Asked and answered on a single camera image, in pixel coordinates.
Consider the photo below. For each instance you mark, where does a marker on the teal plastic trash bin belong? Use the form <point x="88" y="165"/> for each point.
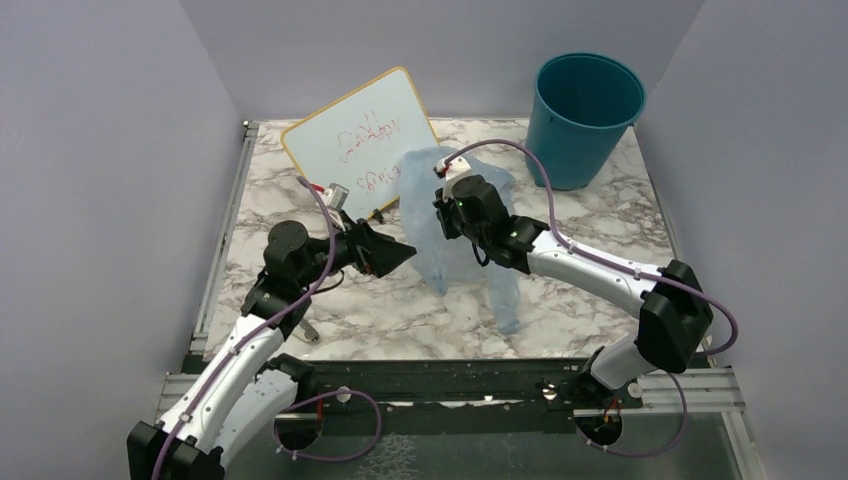
<point x="583" y="104"/>

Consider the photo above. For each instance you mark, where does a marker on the aluminium table frame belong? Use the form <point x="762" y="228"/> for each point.
<point x="193" y="360"/>

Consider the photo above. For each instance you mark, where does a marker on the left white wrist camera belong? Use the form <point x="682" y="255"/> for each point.
<point x="334" y="196"/>

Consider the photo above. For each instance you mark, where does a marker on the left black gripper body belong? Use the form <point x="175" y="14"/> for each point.
<point x="346" y="249"/>

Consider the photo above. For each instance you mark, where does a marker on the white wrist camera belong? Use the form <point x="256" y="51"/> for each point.
<point x="454" y="175"/>
<point x="334" y="196"/>

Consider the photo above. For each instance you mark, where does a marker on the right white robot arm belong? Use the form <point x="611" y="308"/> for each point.
<point x="667" y="301"/>

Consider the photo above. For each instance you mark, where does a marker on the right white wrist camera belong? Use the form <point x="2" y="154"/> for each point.
<point x="454" y="175"/>

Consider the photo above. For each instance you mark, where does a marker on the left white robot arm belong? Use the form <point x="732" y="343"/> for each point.
<point x="247" y="382"/>

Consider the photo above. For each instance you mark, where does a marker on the yellow framed whiteboard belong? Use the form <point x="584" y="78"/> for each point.
<point x="358" y="140"/>

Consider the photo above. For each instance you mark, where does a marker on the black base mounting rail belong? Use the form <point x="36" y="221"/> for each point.
<point x="442" y="397"/>

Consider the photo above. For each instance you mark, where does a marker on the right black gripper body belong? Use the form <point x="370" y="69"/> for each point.
<point x="452" y="224"/>

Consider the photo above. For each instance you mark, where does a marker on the small grey eraser block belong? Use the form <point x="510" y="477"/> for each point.
<point x="309" y="333"/>

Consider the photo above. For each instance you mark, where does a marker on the blue plastic trash bag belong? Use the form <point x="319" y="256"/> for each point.
<point x="448" y="255"/>

